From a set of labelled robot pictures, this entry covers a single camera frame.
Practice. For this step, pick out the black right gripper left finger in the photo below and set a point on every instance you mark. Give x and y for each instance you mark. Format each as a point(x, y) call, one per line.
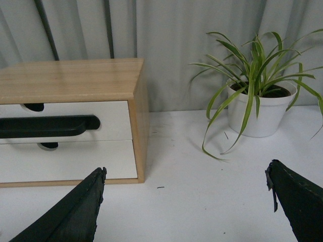
point(74, 217)

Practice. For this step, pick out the white plant pot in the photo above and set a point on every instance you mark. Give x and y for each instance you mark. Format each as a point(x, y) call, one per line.
point(271, 112)

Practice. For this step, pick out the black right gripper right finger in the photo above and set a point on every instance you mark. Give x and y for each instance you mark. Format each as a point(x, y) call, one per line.
point(300, 199)

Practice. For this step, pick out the grey curtain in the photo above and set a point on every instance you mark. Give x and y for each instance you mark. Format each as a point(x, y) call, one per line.
point(169, 35)

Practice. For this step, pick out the wooden drawer cabinet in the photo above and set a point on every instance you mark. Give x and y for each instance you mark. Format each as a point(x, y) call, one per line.
point(100, 80)

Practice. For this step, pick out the green spider plant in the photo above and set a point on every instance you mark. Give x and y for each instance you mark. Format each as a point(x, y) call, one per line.
point(257, 76)

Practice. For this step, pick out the black drawer handle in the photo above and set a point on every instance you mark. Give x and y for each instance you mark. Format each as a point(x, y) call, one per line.
point(47, 126)

